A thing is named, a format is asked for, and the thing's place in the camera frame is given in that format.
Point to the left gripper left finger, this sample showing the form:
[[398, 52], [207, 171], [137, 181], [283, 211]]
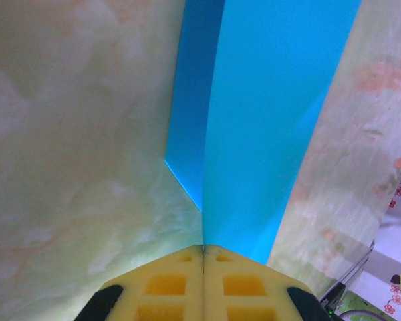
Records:
[[167, 291]]

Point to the teal cloth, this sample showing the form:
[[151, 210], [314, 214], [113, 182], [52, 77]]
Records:
[[254, 133]]

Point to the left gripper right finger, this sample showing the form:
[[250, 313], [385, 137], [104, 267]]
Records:
[[244, 291]]

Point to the long aluminium base rail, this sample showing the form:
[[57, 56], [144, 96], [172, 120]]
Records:
[[361, 259]]

